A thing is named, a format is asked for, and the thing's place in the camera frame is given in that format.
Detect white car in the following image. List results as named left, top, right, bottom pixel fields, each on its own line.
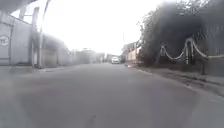
left=111, top=56, right=121, bottom=65

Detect low pale building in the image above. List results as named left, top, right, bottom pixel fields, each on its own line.
left=121, top=40, right=144, bottom=66

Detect distant trees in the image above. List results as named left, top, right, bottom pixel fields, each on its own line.
left=69, top=47, right=113, bottom=65

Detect grey asphalt road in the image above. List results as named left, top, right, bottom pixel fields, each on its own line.
left=0, top=63, right=224, bottom=128

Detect large dark bush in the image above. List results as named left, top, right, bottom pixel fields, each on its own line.
left=138, top=0, right=224, bottom=69

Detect concrete kerb strip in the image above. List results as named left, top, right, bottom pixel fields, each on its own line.
left=128, top=64, right=224, bottom=98

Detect pole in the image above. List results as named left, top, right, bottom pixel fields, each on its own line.
left=36, top=0, right=52, bottom=69

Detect chain fence with posts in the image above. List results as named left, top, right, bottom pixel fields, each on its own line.
left=159, top=36, right=224, bottom=76

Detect pale grey wall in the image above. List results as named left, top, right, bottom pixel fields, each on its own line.
left=0, top=9, right=73, bottom=68

